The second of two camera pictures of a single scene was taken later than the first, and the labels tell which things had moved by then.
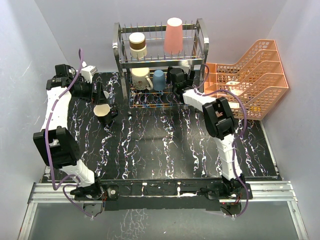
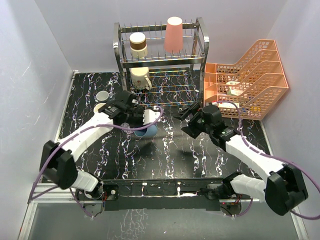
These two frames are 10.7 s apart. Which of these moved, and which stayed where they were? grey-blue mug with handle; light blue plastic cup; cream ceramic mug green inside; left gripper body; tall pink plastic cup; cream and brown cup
Moved: light blue plastic cup; left gripper body
Stayed: cream and brown cup; grey-blue mug with handle; cream ceramic mug green inside; tall pink plastic cup
